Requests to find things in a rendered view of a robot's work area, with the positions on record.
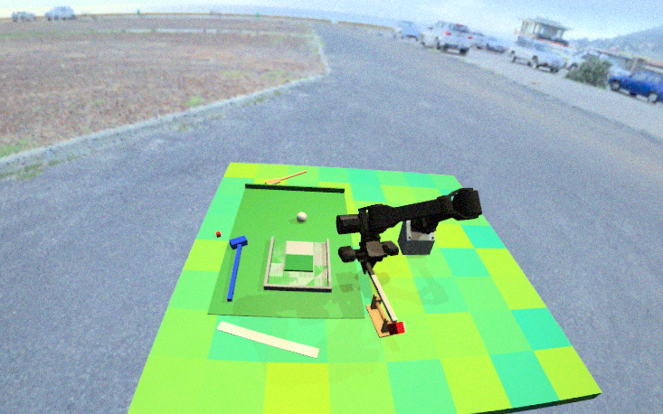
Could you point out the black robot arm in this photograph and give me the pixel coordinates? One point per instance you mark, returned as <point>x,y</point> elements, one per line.
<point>424,216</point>

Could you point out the white flat bar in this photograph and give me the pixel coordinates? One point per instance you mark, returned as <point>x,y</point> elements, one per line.
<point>269,340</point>

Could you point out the dark green mat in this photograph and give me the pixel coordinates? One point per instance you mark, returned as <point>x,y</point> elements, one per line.
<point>265,213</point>

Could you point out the blue golf putter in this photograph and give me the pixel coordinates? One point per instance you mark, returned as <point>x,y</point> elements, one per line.
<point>236,243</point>

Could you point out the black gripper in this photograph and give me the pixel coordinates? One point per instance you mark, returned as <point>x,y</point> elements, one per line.
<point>348,255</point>

